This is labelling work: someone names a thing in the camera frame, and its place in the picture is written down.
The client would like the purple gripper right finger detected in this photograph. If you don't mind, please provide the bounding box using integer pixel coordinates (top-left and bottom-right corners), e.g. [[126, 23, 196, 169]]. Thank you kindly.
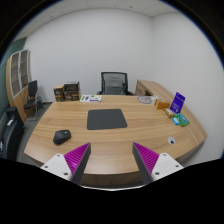
[[131, 141, 184, 185]]

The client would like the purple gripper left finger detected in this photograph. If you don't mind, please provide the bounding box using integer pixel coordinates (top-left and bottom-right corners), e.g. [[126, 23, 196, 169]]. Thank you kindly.
[[40, 142, 92, 185]]

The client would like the black computer mouse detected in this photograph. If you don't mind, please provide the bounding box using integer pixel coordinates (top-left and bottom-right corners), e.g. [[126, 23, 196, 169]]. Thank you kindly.
[[53, 130, 71, 145]]

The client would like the dark grey mouse pad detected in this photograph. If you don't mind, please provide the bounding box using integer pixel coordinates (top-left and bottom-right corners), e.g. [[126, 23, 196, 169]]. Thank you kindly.
[[87, 109, 127, 130]]

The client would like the wooden desk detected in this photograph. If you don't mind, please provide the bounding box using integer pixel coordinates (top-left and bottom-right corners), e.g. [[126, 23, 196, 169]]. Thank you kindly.
[[23, 94, 209, 188]]

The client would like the blue small packet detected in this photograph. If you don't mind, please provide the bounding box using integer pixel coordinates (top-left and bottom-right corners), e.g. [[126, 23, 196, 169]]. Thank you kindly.
[[172, 117, 180, 125]]

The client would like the tan flat box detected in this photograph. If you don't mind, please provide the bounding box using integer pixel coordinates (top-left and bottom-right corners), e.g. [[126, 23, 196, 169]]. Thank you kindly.
[[164, 108, 175, 118]]

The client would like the green packet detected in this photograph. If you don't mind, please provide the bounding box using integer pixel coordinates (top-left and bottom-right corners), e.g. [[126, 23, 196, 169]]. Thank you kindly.
[[175, 113, 189, 127]]

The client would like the orange brown box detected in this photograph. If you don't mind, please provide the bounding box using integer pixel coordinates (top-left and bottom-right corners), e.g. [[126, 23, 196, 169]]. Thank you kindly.
[[154, 99, 171, 109]]

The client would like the white green leaflet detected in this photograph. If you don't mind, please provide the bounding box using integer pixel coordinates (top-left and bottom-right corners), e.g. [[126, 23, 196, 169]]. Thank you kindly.
[[80, 95, 102, 102]]

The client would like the purple standing sign card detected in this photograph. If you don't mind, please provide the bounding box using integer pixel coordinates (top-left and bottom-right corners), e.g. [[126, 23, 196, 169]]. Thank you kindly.
[[170, 92, 185, 114]]

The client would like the wooden side cabinet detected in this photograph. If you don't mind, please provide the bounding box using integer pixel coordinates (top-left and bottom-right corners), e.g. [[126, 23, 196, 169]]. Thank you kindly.
[[135, 80, 174, 101]]

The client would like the large dark brown box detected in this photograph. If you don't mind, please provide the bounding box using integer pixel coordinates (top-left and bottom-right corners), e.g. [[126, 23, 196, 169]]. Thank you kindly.
[[64, 81, 80, 101]]

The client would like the small brown cardboard box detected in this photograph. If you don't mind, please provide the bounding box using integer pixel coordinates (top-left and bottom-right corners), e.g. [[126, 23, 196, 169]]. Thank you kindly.
[[53, 85, 65, 102]]

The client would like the black leather armchair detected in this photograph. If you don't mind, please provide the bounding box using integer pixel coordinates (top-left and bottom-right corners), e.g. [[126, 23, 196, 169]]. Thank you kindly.
[[0, 107, 25, 161]]

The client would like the black visitor chair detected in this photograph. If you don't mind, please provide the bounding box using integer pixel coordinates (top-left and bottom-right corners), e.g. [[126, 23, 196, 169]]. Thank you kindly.
[[24, 80, 44, 114]]

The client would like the grey mesh office chair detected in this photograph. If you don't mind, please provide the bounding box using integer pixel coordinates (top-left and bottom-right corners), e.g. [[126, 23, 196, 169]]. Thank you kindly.
[[97, 72, 133, 95]]

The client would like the wooden glass door bookcase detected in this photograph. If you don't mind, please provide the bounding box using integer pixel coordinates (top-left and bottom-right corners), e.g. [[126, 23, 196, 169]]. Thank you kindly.
[[6, 49, 32, 121]]

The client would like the white desk cable grommet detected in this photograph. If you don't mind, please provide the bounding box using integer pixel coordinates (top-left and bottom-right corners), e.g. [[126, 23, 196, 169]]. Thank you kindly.
[[168, 137, 176, 145]]

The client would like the round coiled cable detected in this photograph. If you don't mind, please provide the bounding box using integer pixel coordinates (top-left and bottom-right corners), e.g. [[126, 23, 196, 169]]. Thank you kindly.
[[136, 95, 153, 105]]

